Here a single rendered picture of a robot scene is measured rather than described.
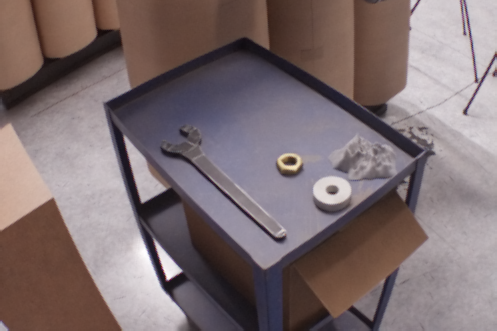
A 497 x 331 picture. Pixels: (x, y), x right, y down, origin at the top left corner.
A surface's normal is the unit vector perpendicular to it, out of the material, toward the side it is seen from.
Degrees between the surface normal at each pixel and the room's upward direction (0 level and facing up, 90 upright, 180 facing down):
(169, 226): 0
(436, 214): 0
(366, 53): 90
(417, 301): 0
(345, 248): 26
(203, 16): 90
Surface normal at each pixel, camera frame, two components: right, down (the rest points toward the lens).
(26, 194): -0.06, -0.75
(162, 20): -0.40, 0.62
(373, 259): 0.22, -0.46
